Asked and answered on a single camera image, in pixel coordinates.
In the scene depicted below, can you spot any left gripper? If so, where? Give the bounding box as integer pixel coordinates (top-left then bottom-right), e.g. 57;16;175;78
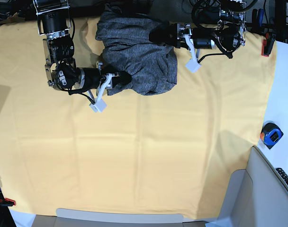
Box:
149;23;200;64

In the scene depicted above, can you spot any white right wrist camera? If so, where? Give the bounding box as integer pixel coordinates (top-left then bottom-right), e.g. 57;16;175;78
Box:
90;99;107;113

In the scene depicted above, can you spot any red black clamp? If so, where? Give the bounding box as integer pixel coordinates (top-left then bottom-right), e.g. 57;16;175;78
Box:
261;32;276;57
0;198;16;207

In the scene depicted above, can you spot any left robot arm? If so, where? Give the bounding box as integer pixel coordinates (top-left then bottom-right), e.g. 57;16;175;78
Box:
149;0;250;62

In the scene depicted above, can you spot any yellow table cloth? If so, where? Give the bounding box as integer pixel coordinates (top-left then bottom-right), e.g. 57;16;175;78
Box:
0;22;277;219

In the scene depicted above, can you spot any red black clamp right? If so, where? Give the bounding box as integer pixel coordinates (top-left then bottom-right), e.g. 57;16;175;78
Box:
261;32;276;57

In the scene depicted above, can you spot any black textured handle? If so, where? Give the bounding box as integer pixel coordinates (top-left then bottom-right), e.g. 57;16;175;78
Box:
276;168;288;186

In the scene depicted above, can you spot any blue black tape measure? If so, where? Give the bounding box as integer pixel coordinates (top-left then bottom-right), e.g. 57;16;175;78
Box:
260;122;284;149

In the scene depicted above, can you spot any red black clamp left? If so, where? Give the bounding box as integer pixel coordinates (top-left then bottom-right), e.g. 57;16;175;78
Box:
0;198;16;207

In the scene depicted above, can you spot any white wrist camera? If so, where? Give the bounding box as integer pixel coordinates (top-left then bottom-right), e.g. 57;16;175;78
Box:
185;59;201;73
90;99;107;113

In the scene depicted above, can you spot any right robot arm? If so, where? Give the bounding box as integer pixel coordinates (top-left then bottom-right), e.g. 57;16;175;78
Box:
33;0;132;105

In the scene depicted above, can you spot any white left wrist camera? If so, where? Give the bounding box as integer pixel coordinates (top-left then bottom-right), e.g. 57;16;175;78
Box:
185;59;201;73

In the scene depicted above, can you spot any grey long-sleeve shirt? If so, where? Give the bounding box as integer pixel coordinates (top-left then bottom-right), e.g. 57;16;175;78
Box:
95;4;178;96

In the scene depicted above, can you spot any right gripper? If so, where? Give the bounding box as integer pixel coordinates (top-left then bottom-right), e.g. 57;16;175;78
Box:
88;61;132;103

